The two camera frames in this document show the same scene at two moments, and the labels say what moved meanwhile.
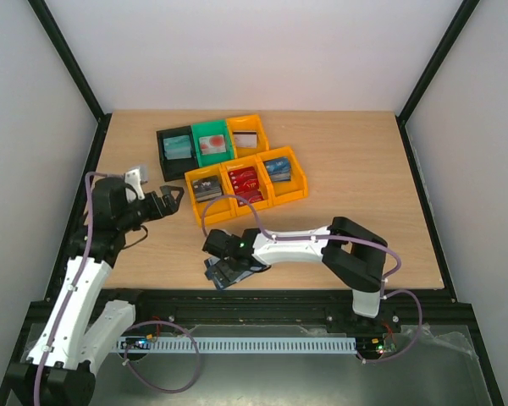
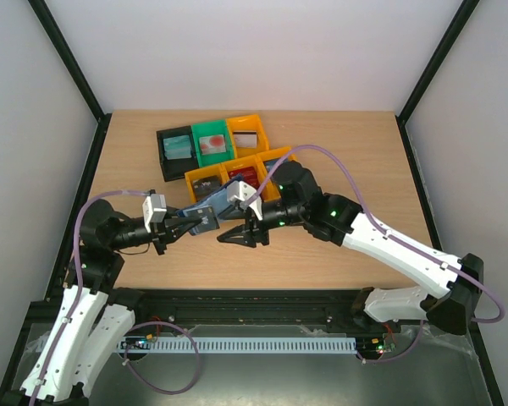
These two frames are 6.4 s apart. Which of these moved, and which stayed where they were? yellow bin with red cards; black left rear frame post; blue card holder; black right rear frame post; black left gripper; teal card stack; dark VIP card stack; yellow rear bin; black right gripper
Moved: blue card holder; black left gripper; black right gripper
Stayed: black left rear frame post; yellow rear bin; black right rear frame post; yellow bin with red cards; dark VIP card stack; teal card stack
